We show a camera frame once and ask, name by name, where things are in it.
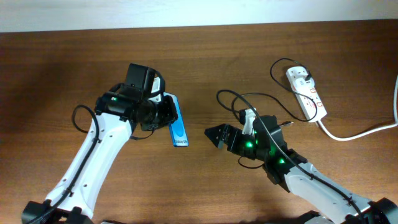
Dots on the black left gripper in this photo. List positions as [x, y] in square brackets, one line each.
[170, 113]

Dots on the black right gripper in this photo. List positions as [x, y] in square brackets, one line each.
[227, 129]

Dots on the blue Samsung Galaxy smartphone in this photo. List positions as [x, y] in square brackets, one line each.
[177, 128]

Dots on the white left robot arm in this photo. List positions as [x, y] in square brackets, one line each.
[141, 101]

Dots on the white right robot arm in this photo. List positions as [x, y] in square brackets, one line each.
[291, 171]

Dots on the white charger plug adapter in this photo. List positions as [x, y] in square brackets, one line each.
[301, 84]

